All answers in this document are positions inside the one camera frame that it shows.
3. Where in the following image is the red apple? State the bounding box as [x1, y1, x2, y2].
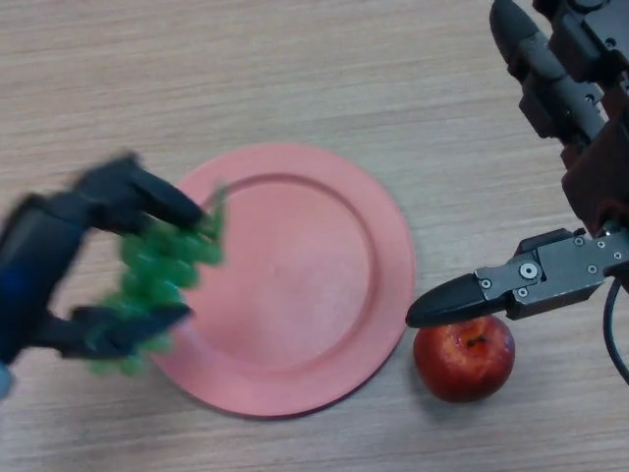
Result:
[413, 316, 516, 403]

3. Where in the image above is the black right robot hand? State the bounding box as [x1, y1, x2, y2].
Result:
[405, 0, 629, 329]

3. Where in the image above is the green grapes bunch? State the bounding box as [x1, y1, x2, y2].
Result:
[87, 181, 232, 378]

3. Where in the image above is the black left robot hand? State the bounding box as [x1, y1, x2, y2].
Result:
[0, 151, 205, 365]

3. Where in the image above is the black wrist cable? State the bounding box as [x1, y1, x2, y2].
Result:
[602, 279, 629, 384]

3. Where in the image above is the pink round plate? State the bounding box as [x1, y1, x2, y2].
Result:
[146, 142, 417, 419]

